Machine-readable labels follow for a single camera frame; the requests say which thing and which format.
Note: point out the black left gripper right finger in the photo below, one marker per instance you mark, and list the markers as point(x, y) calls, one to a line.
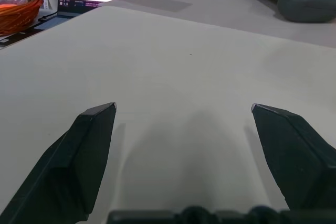
point(294, 155)

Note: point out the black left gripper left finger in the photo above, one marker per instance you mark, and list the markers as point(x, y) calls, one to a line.
point(71, 161)

